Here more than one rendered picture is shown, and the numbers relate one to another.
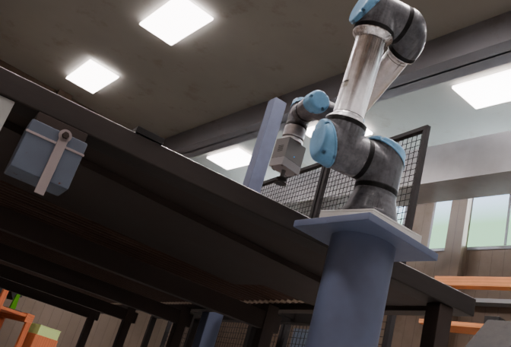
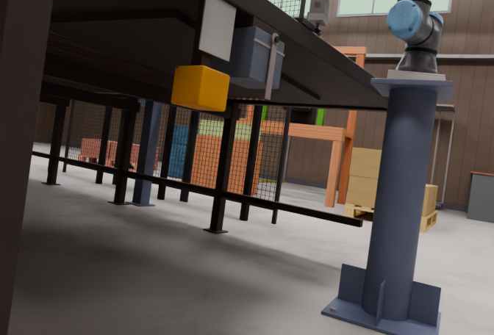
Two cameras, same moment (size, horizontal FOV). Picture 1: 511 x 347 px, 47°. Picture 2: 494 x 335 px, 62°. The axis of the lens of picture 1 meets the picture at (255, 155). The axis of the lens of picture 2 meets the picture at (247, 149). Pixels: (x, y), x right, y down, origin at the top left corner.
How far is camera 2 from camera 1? 1.07 m
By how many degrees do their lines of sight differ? 37
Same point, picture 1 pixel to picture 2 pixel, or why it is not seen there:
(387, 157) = (438, 29)
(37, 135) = (261, 43)
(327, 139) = (416, 20)
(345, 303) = (420, 139)
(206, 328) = (154, 112)
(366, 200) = (426, 64)
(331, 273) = (407, 118)
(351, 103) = not seen: outside the picture
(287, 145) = (325, 3)
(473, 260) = not seen: hidden behind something
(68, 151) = (276, 53)
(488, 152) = not seen: outside the picture
